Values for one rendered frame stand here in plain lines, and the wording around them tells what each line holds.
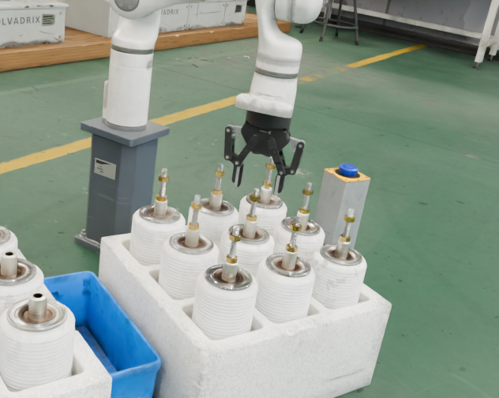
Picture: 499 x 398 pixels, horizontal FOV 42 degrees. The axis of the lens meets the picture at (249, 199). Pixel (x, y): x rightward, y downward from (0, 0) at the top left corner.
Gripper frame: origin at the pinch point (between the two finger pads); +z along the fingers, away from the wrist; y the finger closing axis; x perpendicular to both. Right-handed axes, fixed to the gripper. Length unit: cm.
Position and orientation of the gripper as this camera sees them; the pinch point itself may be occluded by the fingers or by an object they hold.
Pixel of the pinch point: (257, 182)
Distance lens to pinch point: 113.7
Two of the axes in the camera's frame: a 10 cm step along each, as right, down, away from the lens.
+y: -9.6, -2.2, 1.6
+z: -1.5, 9.1, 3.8
